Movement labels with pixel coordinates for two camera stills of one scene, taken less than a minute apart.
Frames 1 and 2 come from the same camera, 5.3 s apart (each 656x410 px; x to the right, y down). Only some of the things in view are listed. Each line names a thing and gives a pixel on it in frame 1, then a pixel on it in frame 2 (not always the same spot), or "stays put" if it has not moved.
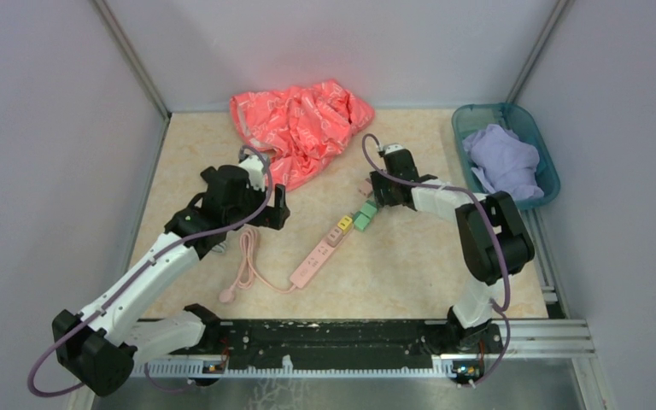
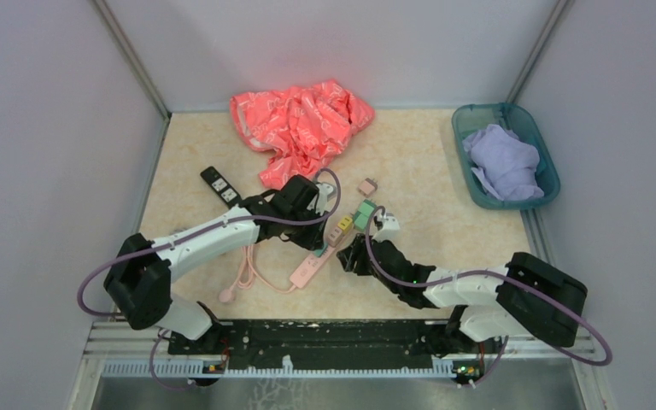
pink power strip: (310, 266) stays put
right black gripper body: (385, 194) → (395, 287)
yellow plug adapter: (345, 224) stays put
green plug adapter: (361, 218) stays put
